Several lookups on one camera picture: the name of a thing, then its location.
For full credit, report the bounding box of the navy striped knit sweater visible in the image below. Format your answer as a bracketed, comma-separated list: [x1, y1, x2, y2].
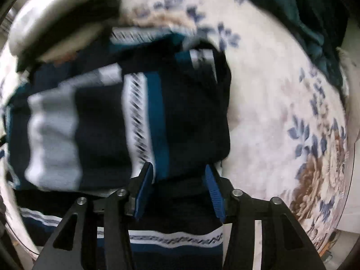
[2, 27, 233, 270]

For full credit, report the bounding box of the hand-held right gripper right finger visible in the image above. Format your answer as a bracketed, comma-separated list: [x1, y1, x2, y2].
[205, 164, 327, 270]

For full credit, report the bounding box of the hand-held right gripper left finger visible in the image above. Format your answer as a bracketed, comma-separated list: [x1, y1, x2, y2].
[33, 162, 155, 270]

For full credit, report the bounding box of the dark green cloth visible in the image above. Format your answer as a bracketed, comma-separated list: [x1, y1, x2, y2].
[227, 0, 350, 96]

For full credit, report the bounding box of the floral printed blanket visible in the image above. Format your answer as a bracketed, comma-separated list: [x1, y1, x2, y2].
[0, 0, 353, 259]

